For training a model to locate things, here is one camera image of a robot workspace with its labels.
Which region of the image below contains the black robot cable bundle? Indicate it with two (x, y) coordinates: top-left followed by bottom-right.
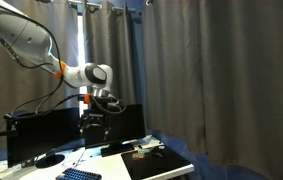
(0, 3), (127, 116)

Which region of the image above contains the black desk mat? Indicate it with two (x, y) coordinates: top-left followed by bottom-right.
(120, 147), (192, 180)

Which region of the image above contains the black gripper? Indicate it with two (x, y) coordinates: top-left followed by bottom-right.
(78, 107), (112, 142)

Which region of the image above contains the keyboard with colourful keys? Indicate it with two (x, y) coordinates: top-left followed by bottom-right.
(54, 167), (103, 180)

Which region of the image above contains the curtain panel behind robot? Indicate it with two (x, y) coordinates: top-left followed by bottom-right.
(0, 0), (81, 154)

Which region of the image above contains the silver curtain rod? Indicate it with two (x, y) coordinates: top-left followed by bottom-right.
(65, 0), (138, 14)

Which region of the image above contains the white flat box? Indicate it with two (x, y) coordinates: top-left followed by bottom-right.
(123, 134), (165, 151)

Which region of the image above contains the wide curtain panel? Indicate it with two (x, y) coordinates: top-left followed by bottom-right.
(142, 0), (283, 180)

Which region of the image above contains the blue cloth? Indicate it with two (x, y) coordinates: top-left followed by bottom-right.
(149, 128), (273, 180)

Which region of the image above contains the narrow curtain panel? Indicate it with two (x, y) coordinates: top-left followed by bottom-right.
(82, 0), (137, 109)

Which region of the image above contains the wide black computer monitor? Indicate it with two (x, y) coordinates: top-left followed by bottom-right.
(5, 107), (83, 169)

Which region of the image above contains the checkered small flat item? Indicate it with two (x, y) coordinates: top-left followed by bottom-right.
(131, 152), (144, 160)

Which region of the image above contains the small black computer monitor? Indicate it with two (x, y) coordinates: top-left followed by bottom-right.
(83, 103), (147, 158)

